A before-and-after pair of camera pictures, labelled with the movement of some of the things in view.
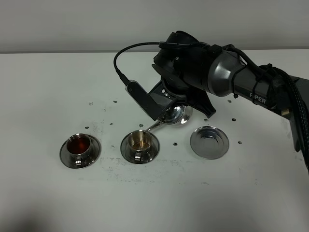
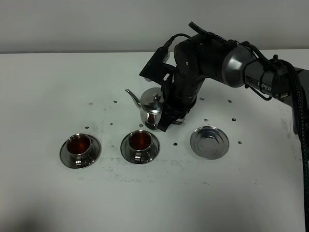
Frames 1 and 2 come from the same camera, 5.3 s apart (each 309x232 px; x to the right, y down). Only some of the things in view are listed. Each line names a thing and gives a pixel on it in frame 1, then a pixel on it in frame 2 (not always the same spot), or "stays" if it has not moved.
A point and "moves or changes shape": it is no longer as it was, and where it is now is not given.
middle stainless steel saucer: [147, 155] stays
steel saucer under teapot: [209, 142] stays
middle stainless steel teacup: [139, 141] stays
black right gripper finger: [200, 100] → [167, 117]
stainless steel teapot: [175, 115] moves or changes shape
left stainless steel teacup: [78, 146] stays
